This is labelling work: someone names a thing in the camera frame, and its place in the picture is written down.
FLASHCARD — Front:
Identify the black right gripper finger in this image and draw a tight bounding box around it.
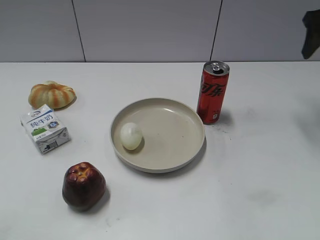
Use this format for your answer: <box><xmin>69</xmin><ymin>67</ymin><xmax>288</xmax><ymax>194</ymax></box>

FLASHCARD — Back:
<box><xmin>301</xmin><ymin>9</ymin><xmax>320</xmax><ymax>60</ymax></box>

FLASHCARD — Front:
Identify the pale white egg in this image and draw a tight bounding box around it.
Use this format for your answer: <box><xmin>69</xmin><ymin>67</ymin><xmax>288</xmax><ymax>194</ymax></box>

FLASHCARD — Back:
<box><xmin>120</xmin><ymin>122</ymin><xmax>143</xmax><ymax>151</ymax></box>

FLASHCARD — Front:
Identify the beige round plate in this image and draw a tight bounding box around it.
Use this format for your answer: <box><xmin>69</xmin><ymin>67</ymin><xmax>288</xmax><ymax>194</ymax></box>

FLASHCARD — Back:
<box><xmin>109</xmin><ymin>98</ymin><xmax>206</xmax><ymax>174</ymax></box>

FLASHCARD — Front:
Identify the red soda can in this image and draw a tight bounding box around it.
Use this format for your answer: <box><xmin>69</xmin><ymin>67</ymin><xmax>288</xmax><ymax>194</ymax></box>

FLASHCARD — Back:
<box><xmin>196</xmin><ymin>60</ymin><xmax>230</xmax><ymax>125</ymax></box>

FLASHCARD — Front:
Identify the striped bread roll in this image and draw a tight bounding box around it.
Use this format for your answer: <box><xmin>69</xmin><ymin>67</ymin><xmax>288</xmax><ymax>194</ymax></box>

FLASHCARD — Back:
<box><xmin>28</xmin><ymin>81</ymin><xmax>76</xmax><ymax>110</ymax></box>

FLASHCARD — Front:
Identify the dark red apple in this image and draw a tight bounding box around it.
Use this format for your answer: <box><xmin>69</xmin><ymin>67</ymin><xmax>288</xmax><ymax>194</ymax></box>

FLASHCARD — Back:
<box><xmin>62</xmin><ymin>162</ymin><xmax>107</xmax><ymax>212</ymax></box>

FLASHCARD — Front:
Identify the small milk carton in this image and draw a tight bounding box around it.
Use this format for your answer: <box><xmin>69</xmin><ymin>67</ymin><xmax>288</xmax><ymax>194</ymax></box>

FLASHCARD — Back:
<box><xmin>20</xmin><ymin>104</ymin><xmax>71</xmax><ymax>154</ymax></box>

